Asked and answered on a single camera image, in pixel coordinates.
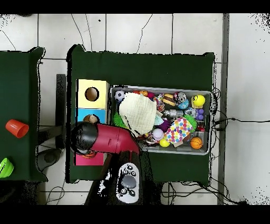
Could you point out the cream muslin cloth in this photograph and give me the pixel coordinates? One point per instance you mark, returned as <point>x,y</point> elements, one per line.
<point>139,114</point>

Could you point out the large green spiky ball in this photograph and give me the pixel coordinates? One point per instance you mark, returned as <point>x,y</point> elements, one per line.
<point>117,120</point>

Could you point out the light blue muslin cloth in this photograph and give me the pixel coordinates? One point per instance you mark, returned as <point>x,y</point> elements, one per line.
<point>158,121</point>

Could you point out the plush hamburger toy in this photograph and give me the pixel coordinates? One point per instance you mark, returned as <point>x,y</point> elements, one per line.
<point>168,99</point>

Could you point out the polka dot cloth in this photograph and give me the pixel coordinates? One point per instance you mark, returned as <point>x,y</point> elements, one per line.
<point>179,129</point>

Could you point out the orange striped tiger plush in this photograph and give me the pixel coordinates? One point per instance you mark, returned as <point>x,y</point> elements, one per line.
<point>89,156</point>

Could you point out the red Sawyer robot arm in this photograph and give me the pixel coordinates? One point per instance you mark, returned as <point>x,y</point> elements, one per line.
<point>114,139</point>

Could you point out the wooden box with three holes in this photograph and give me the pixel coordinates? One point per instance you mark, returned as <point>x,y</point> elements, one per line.
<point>99,101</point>

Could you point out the shallow mesh bin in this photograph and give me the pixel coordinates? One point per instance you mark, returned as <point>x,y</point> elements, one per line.
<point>185,150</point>

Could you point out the small soccer ball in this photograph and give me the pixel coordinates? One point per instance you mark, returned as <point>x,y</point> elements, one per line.
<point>119,95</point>

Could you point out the white toy baseball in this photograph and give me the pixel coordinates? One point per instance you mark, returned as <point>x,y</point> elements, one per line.
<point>158,134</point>

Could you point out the dark green tablecloth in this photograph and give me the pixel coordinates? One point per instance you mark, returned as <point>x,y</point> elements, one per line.
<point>137,69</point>
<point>21,148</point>

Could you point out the yellow ball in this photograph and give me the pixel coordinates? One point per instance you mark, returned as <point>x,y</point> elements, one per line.
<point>198,100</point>

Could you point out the small orange basketball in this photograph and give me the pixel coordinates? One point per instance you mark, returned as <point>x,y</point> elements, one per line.
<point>196,143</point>

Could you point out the orange plastic cup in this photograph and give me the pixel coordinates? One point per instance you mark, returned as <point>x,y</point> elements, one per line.
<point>16,128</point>

